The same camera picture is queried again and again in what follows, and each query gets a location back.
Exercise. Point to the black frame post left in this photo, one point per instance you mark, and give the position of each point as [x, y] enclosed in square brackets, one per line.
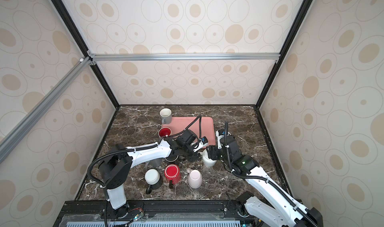
[76, 35]

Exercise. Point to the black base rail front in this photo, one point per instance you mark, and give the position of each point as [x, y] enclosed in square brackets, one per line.
[202, 213]

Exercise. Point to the pink rectangular tray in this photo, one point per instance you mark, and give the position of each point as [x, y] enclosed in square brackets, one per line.
[178, 124]

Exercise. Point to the light grey mug white inside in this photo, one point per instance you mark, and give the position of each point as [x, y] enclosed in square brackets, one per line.
[166, 116]

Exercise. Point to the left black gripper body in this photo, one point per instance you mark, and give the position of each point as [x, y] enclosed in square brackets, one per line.
[187, 151]

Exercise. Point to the silver rail wall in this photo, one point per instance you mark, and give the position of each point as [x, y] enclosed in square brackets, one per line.
[27, 123]
[185, 57]

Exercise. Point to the black frame post right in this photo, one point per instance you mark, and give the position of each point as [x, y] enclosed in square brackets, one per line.
[298, 21]

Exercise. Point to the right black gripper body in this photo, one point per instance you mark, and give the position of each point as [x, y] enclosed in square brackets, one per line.
[216, 154]

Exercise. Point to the red upside-down mug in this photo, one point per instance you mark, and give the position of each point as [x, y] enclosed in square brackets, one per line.
[173, 175]

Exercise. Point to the black mug white base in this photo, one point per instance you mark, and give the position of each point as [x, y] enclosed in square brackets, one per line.
[153, 179]

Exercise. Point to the silver rail left wall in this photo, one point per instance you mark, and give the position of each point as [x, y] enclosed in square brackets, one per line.
[27, 123]

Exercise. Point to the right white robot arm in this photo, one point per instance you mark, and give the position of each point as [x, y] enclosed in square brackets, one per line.
[281, 209]

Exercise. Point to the black frame post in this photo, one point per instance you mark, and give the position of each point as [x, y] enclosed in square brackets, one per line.
[76, 35]
[298, 21]

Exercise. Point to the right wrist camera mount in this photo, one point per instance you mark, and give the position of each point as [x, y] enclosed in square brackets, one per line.
[219, 135]

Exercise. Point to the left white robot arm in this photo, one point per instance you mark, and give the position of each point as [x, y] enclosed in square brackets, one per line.
[111, 170]

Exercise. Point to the silver rail back wall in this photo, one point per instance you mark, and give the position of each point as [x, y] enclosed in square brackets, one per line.
[185, 57]

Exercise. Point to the dark grey upside-down mug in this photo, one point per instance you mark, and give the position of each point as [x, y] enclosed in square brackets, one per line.
[156, 163]

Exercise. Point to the white teapot-like mug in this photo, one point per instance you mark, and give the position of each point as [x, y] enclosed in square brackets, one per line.
[206, 160]

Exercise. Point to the pink upside-down mug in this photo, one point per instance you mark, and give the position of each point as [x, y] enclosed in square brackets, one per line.
[195, 178]

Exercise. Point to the white mug red inside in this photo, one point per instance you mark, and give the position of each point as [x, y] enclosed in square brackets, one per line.
[164, 132]

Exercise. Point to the black upside-down mug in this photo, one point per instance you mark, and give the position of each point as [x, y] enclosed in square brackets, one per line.
[175, 159]

